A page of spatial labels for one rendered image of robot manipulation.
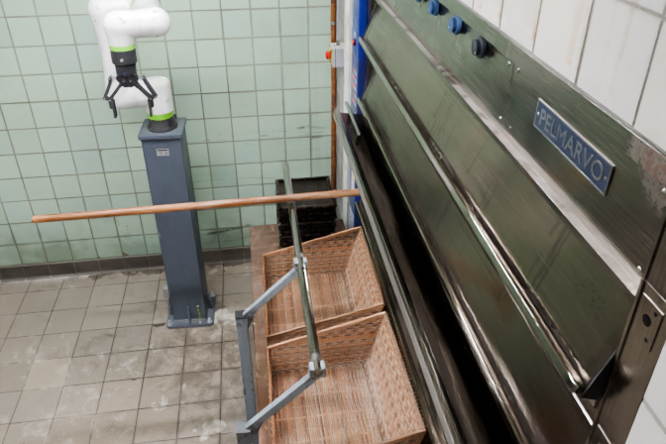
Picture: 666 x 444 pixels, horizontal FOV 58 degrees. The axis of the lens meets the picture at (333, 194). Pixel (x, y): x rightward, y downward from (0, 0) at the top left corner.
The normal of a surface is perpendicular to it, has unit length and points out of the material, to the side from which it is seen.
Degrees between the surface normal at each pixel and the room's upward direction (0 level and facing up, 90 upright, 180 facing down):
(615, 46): 90
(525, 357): 70
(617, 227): 90
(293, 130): 90
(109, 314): 0
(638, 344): 90
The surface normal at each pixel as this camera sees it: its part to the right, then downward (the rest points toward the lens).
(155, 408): 0.00, -0.86
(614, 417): -0.99, 0.07
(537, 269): -0.93, -0.22
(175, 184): 0.11, 0.51
